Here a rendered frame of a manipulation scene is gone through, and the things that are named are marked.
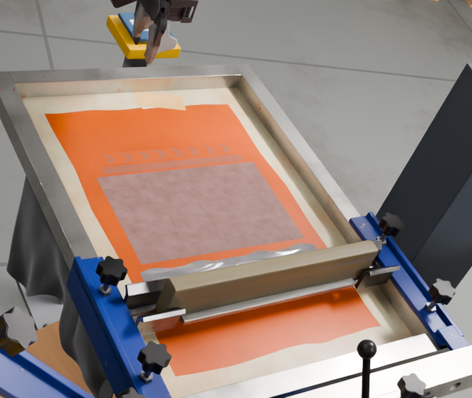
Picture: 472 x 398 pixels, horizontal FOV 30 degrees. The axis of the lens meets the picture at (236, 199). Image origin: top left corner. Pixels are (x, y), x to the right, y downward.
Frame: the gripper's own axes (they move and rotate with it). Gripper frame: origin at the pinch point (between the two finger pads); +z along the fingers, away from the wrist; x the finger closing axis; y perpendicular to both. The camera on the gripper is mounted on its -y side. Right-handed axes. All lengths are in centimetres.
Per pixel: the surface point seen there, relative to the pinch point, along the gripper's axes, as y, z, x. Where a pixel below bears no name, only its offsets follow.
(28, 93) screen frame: -22.2, 8.5, -1.8
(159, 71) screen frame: 6.2, 6.0, 0.2
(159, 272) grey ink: -15, 9, -49
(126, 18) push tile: 8.2, 8.0, 21.7
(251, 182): 13.5, 9.5, -30.5
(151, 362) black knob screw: -29, -1, -71
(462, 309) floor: 150, 105, -16
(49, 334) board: 3, 103, 7
